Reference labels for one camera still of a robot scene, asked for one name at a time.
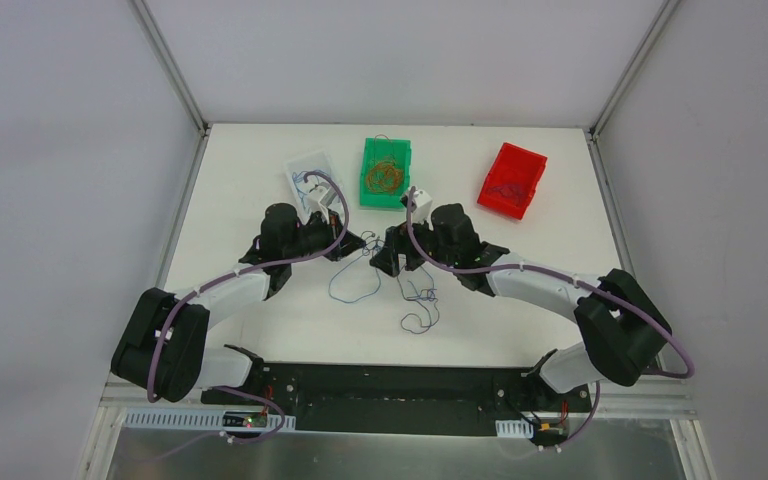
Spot blue wire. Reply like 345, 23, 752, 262
291, 169, 342, 208

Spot orange wire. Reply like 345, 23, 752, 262
364, 134, 405, 197

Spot purple wire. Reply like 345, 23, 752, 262
486, 182, 531, 208

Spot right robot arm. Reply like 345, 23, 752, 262
370, 203, 671, 410

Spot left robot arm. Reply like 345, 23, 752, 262
110, 203, 364, 405

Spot white plastic bin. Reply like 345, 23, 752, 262
284, 149, 344, 222

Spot green plastic bin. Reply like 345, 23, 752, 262
359, 134, 412, 210

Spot red plastic bin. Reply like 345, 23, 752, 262
477, 142, 548, 221

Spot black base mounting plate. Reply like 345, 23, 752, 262
201, 360, 591, 439

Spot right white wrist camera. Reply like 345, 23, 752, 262
403, 188, 433, 224

